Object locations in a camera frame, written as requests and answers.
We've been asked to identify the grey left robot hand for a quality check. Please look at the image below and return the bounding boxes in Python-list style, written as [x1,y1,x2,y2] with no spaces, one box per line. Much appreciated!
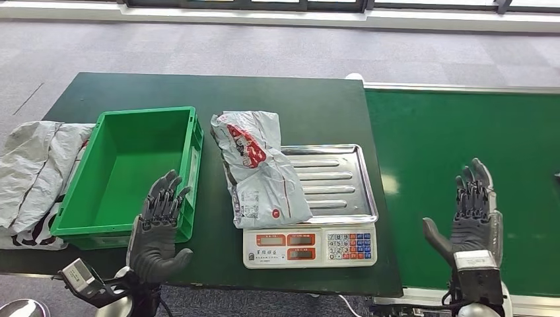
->
[127,169,193,285]

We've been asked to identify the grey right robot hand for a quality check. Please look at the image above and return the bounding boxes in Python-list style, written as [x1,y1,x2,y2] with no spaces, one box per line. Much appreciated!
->
[422,158,504,267]

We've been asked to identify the grey parcel bag red print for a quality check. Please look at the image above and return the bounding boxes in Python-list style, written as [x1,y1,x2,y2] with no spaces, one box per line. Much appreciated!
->
[210,110,314,230]

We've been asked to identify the white parcel bag black print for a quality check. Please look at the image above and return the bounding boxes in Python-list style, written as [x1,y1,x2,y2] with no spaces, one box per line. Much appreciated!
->
[0,139,90,251]

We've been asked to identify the plain grey parcel bag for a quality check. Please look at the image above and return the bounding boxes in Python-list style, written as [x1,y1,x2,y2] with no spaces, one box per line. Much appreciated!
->
[0,121,63,229]
[11,123,96,235]

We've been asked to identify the green plastic crate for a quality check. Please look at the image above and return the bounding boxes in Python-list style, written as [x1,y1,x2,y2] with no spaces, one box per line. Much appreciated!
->
[50,106,205,251]

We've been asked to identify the silver round robot joint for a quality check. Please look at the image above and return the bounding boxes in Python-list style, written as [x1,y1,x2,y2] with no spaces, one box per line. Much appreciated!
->
[0,299,52,317]

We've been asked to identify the stainless steel scale tray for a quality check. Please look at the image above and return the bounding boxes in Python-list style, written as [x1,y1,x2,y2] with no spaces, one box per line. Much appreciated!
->
[279,144,379,225]

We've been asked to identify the white electronic scale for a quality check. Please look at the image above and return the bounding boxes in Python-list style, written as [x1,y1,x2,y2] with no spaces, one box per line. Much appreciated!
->
[242,144,379,269]

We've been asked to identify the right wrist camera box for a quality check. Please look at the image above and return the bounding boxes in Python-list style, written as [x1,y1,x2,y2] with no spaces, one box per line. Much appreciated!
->
[452,250,505,306]

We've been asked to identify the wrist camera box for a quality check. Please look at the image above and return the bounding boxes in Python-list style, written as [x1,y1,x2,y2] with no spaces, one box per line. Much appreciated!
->
[452,250,505,306]
[57,258,107,295]

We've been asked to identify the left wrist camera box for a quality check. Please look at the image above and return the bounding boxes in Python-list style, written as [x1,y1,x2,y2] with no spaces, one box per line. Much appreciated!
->
[57,258,107,295]

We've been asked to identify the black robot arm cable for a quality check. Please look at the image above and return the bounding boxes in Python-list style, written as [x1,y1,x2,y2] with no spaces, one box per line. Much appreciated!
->
[440,286,466,312]

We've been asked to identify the silver conveyor frame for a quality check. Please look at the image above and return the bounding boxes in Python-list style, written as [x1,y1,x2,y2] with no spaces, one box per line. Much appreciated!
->
[345,72,560,317]

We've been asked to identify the white floor cable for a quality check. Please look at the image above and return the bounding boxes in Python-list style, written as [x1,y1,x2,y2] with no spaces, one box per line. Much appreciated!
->
[337,295,363,317]

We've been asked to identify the dark window frame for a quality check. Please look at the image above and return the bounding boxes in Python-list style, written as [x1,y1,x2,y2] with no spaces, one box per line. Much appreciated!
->
[117,0,560,15]

